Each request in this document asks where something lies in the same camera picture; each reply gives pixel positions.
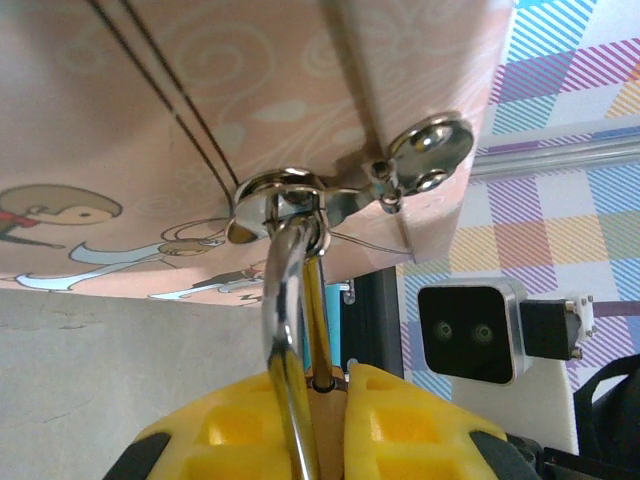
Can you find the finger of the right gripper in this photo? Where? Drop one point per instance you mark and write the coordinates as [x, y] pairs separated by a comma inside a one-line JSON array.
[[380, 320]]

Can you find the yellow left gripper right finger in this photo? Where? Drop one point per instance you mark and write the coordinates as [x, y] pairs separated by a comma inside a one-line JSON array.
[[400, 430]]

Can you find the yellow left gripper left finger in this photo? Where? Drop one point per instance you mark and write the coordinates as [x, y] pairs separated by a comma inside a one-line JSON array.
[[220, 435]]

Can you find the silver metal carabiner hook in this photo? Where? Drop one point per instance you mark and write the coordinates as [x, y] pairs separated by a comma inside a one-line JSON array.
[[285, 300]]

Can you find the pink illustrated tin box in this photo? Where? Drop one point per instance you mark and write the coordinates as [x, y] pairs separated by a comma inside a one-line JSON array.
[[150, 125]]

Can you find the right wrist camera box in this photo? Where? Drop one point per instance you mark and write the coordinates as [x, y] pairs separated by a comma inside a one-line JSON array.
[[465, 330]]

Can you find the aluminium side rail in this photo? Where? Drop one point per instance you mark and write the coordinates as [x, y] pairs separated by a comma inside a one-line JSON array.
[[560, 155]]

